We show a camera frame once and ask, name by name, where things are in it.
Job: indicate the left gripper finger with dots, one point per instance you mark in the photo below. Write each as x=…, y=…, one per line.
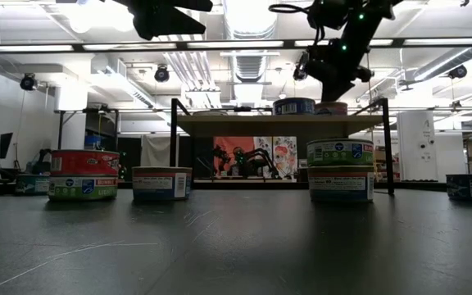
x=182, y=5
x=170, y=24

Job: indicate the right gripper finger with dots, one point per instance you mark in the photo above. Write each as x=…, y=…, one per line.
x=334, y=92

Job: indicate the Wild Planet blue can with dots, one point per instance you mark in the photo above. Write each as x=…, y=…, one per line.
x=331, y=109

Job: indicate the dark blue barcode can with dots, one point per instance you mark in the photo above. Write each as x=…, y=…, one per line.
x=293, y=107

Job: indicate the green Bumble Bee tuna can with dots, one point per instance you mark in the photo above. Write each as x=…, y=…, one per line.
x=338, y=157
x=101, y=192

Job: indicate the red label tuna can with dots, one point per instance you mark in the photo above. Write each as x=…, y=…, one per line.
x=80, y=164

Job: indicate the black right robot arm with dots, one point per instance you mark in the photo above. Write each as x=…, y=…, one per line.
x=367, y=24

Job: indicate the background black robot arm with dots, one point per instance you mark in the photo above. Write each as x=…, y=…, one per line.
x=260, y=157
x=41, y=160
x=223, y=157

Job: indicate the colourful floral poster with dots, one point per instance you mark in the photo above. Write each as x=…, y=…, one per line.
x=285, y=143

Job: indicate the gold lid red blue can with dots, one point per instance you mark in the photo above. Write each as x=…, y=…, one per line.
x=338, y=184
x=154, y=184

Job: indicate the orange backdrop cloth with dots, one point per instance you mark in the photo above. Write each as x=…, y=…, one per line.
x=230, y=141

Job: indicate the white hanging cloth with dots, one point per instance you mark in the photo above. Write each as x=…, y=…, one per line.
x=156, y=149

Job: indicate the blue storage bin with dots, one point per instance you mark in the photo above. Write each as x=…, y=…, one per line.
x=93, y=141

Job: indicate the dark blue fish can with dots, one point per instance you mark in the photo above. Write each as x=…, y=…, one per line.
x=465, y=188

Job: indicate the black monitor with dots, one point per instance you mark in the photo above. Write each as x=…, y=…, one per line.
x=1, y=145

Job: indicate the teal label fish can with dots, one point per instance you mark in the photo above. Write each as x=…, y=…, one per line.
x=27, y=186

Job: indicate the black ceiling camera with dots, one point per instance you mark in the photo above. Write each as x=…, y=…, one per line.
x=458, y=71
x=299, y=73
x=162, y=73
x=28, y=82

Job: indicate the black overhead frame beam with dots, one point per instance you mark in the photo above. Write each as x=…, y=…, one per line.
x=289, y=44

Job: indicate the wooden shelf with black frame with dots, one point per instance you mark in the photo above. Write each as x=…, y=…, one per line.
x=260, y=125

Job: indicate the white ceiling air duct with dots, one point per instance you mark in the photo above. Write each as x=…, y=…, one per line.
x=249, y=67

